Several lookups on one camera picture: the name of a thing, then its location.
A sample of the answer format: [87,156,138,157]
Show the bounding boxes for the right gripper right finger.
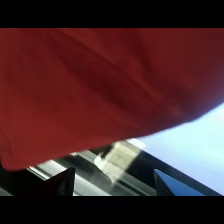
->
[153,168,205,197]

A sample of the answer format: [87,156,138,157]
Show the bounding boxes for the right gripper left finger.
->
[39,166,76,197]

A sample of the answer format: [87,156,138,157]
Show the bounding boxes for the red T-shirt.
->
[0,28,224,173]

